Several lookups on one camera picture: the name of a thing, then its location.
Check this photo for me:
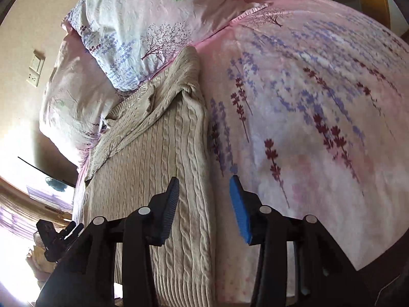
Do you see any pale pink floral pillow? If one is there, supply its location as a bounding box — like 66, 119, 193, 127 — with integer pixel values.
39, 30, 123, 168

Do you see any beige cable knit sweater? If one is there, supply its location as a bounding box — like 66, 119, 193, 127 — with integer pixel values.
73, 47, 216, 306

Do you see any floral pillow with green dot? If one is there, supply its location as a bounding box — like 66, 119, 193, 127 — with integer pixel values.
64, 0, 264, 92

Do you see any white wall switch socket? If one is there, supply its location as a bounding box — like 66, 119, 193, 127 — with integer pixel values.
26, 50, 45, 87

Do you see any pink floral bed sheet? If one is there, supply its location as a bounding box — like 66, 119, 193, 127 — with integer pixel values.
188, 0, 408, 306

